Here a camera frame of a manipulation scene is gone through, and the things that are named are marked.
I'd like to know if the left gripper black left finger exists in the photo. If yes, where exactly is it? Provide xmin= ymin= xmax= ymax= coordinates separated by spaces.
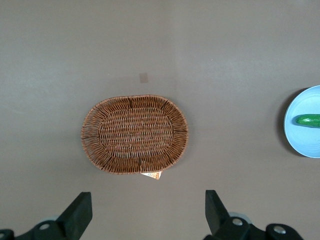
xmin=14 ymin=191 xmax=94 ymax=240

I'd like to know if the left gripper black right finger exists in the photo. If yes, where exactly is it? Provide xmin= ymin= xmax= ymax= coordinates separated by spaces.
xmin=203 ymin=189 xmax=252 ymax=240

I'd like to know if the orange paper basket tag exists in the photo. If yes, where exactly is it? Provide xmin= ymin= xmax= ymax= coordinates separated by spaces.
xmin=140 ymin=171 xmax=163 ymax=181

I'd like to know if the brown oval wicker basket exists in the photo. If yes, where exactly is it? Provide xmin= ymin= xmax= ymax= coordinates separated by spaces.
xmin=80 ymin=94 xmax=190 ymax=175

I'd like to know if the light blue plate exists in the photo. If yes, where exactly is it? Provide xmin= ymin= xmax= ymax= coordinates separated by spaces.
xmin=283 ymin=84 xmax=320 ymax=159

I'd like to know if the green cucumber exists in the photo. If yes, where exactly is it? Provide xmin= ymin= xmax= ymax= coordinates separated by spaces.
xmin=295 ymin=113 xmax=320 ymax=129

